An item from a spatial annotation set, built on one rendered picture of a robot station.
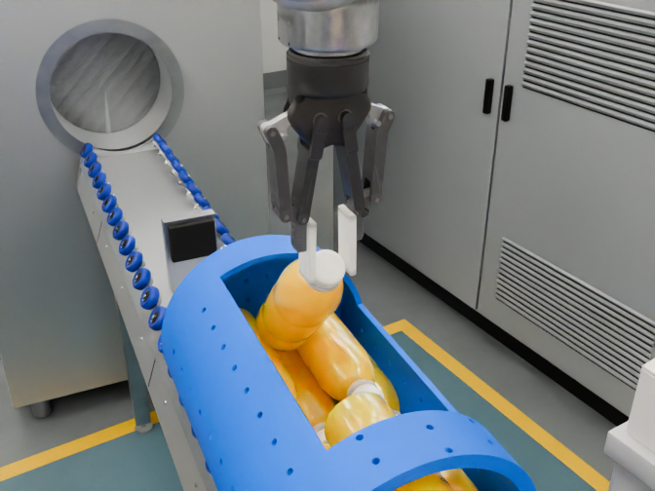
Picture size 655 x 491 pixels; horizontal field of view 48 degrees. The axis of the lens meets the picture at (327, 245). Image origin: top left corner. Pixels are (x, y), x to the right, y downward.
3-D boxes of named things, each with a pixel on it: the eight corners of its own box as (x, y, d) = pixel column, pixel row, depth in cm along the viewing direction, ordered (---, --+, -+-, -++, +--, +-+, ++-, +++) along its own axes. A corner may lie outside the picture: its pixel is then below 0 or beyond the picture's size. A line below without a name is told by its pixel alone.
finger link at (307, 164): (332, 117, 68) (319, 116, 67) (310, 228, 72) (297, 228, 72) (316, 104, 71) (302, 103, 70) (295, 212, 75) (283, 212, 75)
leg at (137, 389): (150, 420, 250) (127, 257, 220) (154, 431, 245) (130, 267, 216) (133, 425, 248) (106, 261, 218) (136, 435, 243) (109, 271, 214)
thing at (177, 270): (217, 277, 152) (211, 208, 145) (222, 285, 149) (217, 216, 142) (169, 286, 149) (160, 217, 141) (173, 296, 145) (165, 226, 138)
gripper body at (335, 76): (352, 32, 71) (351, 126, 76) (268, 41, 68) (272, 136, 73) (389, 51, 65) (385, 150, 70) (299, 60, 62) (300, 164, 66)
